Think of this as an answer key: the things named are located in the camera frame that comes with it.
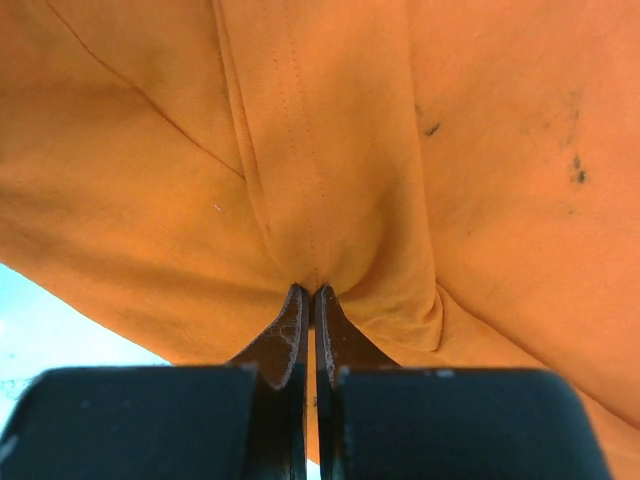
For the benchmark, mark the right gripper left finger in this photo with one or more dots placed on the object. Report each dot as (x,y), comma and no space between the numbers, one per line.
(244,419)

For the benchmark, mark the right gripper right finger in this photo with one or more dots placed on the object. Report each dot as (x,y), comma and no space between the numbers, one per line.
(379,420)

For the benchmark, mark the orange t shirt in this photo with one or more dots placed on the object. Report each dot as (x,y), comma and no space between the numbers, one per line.
(463,174)

